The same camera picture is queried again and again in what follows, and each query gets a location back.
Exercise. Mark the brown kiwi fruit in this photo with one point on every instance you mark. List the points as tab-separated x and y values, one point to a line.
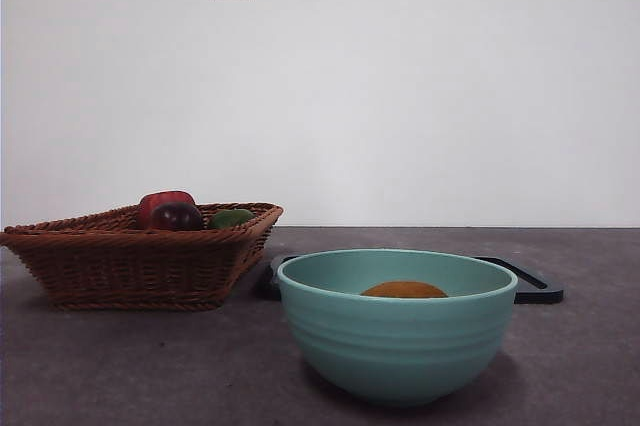
405	290

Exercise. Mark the teal bowl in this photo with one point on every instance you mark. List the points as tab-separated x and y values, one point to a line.
395	341

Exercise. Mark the green avocado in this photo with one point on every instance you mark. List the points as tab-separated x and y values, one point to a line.
230	218

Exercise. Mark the dark purple plum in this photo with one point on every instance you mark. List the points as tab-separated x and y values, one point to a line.
177	217

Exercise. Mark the red apple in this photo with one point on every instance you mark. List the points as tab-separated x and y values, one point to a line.
160	198

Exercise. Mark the brown wicker basket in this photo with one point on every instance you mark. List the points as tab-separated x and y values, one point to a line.
130	271

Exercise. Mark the dark rectangular tray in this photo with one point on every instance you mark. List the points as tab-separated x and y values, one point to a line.
537	293

